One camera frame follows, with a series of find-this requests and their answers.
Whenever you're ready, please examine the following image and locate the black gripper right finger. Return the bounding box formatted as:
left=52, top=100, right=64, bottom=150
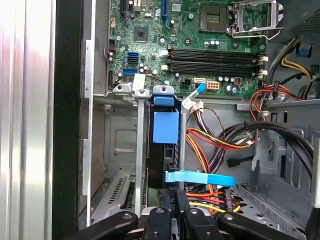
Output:
left=174, top=189, right=310, bottom=240

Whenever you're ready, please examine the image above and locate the open black PC case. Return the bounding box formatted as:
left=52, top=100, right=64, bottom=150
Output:
left=52, top=0, right=320, bottom=240

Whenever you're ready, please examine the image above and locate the metal socket cover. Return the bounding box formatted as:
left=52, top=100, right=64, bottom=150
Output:
left=229, top=0, right=286, bottom=33

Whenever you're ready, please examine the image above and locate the yellow wire bundle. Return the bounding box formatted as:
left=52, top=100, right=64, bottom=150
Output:
left=281, top=56, right=316, bottom=99

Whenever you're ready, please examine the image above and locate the red orange wire bundle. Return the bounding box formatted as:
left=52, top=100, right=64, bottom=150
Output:
left=186, top=83, right=303, bottom=176

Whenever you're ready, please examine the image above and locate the locking lever wire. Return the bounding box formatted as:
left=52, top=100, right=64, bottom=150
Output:
left=229, top=23, right=285, bottom=40

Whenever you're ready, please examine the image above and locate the hard disk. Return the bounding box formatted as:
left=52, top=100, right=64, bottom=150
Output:
left=147, top=93, right=182, bottom=193

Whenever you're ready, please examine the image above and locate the grey power supply unit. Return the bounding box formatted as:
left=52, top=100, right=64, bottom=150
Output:
left=282, top=0, right=320, bottom=43

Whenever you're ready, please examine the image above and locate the orange red power wire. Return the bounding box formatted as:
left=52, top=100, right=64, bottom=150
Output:
left=169, top=183, right=242, bottom=217

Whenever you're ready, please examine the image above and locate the green motherboard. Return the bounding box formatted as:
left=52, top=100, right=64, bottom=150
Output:
left=107, top=0, right=268, bottom=100

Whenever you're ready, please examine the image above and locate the blue expansion slot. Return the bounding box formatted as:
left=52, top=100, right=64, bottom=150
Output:
left=161, top=0, right=172, bottom=26

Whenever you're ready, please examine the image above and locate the black expansion slot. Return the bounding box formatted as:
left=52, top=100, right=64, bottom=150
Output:
left=119, top=0, right=128, bottom=23

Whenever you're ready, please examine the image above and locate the metal disk bay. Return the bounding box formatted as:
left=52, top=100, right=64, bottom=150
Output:
left=91, top=83, right=187, bottom=226

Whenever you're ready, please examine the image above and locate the blue SATA data wire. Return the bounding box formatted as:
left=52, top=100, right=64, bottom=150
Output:
left=163, top=82, right=237, bottom=188

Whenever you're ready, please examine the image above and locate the black cable bundle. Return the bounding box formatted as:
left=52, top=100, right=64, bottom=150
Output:
left=208, top=121, right=316, bottom=193

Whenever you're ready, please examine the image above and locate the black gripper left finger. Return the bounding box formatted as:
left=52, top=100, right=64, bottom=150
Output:
left=61, top=188, right=174, bottom=240

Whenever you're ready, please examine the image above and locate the grey metal drive cage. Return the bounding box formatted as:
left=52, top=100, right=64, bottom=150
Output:
left=236, top=98, right=320, bottom=240

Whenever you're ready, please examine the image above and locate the black RAM slot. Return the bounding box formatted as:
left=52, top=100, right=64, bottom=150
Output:
left=167, top=46, right=262, bottom=54
left=167, top=67, right=262, bottom=77
left=167, top=61, right=262, bottom=69
left=167, top=52, right=262, bottom=61

